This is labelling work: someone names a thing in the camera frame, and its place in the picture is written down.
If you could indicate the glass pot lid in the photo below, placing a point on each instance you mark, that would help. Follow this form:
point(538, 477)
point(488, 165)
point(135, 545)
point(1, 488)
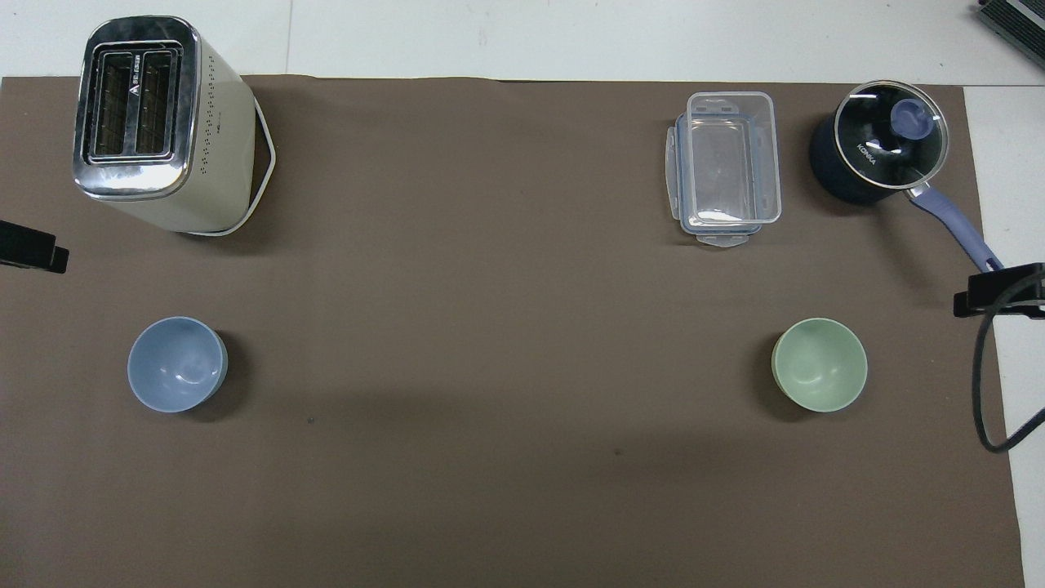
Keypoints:
point(890, 135)

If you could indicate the green bowl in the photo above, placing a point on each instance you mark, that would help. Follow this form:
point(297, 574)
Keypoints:
point(820, 365)

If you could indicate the black stand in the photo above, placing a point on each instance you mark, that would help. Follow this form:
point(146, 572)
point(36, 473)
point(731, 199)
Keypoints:
point(28, 247)
point(1000, 294)

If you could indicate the clear plastic food container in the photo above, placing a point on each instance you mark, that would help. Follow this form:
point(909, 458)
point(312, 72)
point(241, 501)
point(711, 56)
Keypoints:
point(727, 167)

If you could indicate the blue bowl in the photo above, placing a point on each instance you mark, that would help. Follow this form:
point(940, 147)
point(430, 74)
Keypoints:
point(175, 365)

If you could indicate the cream and chrome toaster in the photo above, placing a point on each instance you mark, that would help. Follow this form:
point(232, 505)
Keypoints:
point(175, 155)

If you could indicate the grey ribbed device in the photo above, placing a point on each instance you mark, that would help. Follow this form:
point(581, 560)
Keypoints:
point(1020, 20)

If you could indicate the dark blue saucepan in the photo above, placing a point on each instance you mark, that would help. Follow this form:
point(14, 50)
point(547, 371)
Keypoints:
point(841, 181)

